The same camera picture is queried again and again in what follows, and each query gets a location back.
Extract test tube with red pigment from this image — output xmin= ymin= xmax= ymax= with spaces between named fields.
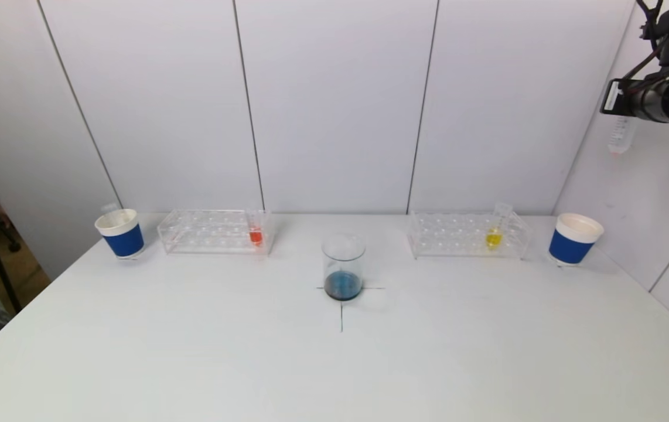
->
xmin=607 ymin=115 xmax=637 ymax=155
xmin=244 ymin=207 xmax=265 ymax=247

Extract clear glass beaker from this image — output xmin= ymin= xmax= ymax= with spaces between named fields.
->
xmin=321 ymin=233 xmax=367 ymax=302

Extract clear acrylic test tube rack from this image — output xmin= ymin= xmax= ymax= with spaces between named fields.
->
xmin=407 ymin=209 xmax=533 ymax=261
xmin=157 ymin=209 xmax=275 ymax=257

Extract test tube with yellow pigment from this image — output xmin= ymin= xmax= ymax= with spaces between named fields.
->
xmin=484 ymin=202 xmax=514 ymax=251

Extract blue and white paper cup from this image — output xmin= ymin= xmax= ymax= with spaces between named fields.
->
xmin=94 ymin=208 xmax=146 ymax=260
xmin=548 ymin=212 xmax=606 ymax=268

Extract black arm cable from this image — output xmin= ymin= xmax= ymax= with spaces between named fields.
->
xmin=623 ymin=0 xmax=666 ymax=80

